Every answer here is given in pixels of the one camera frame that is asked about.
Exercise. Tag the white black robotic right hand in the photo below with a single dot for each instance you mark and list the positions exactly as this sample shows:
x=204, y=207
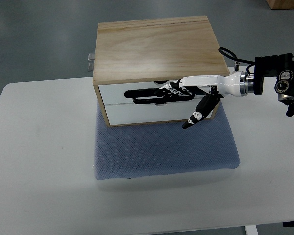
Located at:
x=215, y=87

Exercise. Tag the black drawer handle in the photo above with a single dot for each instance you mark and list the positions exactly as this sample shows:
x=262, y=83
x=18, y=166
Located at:
x=154, y=96

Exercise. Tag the white drawer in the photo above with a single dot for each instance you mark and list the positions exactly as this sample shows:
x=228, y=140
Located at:
x=130, y=113
x=114, y=93

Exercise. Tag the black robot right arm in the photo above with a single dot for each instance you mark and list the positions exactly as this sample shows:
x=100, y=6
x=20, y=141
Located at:
x=281, y=67

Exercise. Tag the wooden drawer cabinet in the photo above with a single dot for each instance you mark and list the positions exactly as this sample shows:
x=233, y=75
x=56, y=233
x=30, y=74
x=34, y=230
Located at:
x=155, y=50

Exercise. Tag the blue-grey mesh mat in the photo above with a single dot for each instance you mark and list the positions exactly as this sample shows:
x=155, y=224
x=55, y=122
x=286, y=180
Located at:
x=163, y=149

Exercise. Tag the white table leg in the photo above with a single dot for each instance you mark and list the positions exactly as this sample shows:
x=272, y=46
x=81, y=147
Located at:
x=251, y=230

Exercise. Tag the black table control panel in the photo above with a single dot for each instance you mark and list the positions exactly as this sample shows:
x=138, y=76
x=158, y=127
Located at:
x=288, y=224

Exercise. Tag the grey metal table clamp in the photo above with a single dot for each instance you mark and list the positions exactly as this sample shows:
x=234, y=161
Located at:
x=91, y=58

